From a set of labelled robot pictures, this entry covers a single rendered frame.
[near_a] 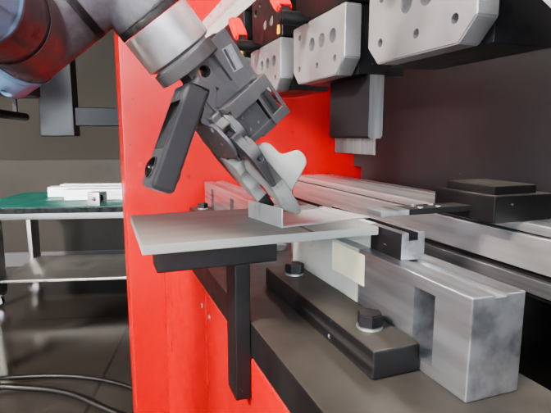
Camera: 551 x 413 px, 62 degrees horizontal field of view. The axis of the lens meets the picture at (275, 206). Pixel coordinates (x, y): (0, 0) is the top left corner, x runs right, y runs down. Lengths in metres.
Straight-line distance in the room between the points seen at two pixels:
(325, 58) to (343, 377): 0.37
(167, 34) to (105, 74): 3.70
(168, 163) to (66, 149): 3.77
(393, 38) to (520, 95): 0.64
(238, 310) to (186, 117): 0.24
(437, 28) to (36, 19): 0.31
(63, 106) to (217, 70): 1.45
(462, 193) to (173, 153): 0.43
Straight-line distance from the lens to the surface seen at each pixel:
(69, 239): 4.32
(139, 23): 0.48
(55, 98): 1.93
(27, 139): 4.33
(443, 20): 0.43
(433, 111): 1.28
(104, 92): 4.16
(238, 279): 0.56
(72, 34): 0.48
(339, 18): 0.58
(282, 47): 0.75
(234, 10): 1.03
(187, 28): 0.48
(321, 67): 0.61
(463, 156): 1.19
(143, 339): 1.52
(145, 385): 1.58
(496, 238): 0.75
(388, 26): 0.49
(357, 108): 0.59
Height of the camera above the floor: 1.10
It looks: 9 degrees down
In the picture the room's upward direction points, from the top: straight up
